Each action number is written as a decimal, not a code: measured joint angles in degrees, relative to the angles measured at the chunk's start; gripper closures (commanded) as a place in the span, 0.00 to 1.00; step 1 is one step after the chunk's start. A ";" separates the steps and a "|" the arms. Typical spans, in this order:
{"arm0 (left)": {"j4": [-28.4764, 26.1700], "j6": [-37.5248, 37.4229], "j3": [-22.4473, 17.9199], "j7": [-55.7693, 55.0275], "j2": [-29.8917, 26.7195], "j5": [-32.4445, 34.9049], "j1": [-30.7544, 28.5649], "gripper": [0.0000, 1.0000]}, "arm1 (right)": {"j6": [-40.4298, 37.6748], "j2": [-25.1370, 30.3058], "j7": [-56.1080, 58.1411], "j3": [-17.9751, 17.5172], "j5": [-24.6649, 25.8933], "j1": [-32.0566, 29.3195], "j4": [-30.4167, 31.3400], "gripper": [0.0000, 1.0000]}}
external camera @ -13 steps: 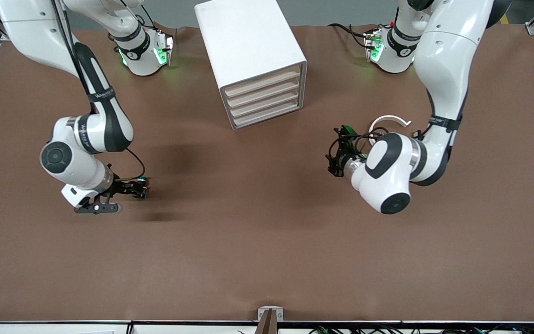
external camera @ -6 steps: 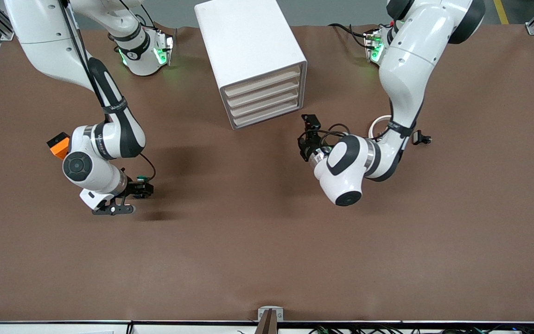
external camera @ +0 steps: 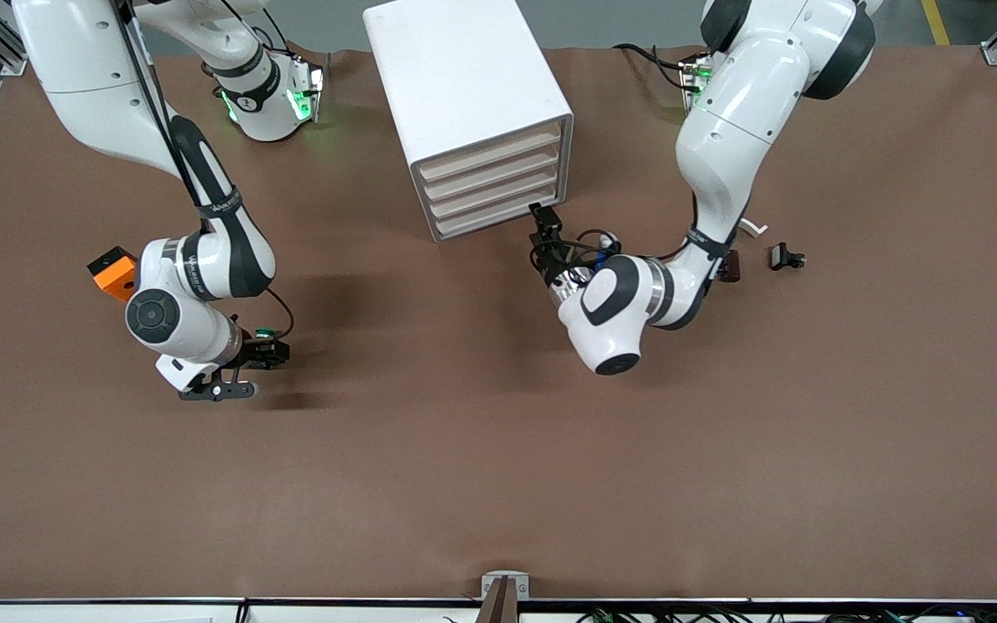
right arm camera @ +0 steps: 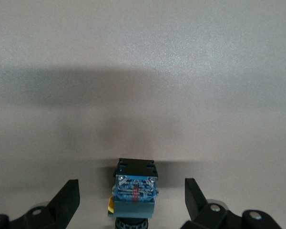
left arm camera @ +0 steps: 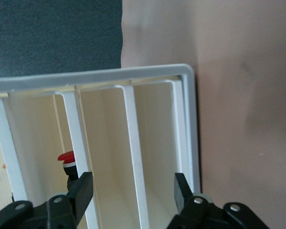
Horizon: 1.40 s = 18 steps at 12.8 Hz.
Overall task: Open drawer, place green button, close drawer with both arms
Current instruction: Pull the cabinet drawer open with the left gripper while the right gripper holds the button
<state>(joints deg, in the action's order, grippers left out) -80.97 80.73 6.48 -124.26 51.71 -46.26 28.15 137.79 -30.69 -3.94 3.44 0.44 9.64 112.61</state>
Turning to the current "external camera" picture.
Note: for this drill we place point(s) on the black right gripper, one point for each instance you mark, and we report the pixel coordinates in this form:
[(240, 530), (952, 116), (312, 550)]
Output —
[(253, 352)]

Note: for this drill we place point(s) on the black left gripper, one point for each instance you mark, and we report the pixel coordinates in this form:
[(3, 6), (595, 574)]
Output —
[(556, 265)]

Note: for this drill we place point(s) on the green push button switch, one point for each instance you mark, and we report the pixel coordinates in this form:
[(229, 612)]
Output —
[(266, 332)]

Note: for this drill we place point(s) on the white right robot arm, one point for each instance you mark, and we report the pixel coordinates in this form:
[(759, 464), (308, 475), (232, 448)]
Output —
[(100, 78)]

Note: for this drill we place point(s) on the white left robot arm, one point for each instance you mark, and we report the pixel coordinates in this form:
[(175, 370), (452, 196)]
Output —
[(749, 86)]

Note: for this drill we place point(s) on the brown table mat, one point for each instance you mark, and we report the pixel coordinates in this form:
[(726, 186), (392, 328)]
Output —
[(464, 450)]

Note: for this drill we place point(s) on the small black component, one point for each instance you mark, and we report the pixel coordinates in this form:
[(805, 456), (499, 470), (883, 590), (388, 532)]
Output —
[(782, 257)]

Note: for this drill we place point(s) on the orange and black switch box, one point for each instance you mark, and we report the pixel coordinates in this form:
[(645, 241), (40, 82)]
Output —
[(111, 275)]

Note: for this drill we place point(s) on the grey bracket with brown post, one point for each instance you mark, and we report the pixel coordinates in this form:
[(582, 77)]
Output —
[(490, 584)]

